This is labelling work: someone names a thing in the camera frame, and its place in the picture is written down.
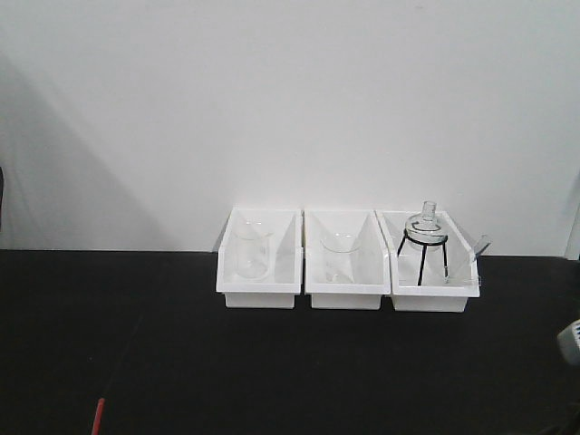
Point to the middle white plastic bin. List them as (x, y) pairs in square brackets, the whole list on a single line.
[(372, 272)]

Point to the black wire tripod stand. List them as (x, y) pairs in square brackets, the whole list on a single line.
[(421, 258)]

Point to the glass test tube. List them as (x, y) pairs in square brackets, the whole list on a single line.
[(479, 248)]

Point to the white plastic bin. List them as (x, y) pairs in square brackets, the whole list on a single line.
[(283, 283), (372, 272), (436, 294)]

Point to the glass beaker in middle bin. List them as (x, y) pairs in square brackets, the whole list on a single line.
[(340, 251)]

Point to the glass beaker in left bin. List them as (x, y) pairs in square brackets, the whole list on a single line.
[(252, 246)]

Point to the right white plastic bin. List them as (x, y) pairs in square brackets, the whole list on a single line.
[(436, 294)]

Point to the left white plastic bin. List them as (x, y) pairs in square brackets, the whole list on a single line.
[(283, 283)]

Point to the red plastic spoon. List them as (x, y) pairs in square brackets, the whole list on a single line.
[(97, 419)]

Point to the round glass flask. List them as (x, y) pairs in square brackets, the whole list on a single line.
[(424, 228)]

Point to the glass beaker in bin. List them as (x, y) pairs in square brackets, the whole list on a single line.
[(340, 251), (252, 246)]

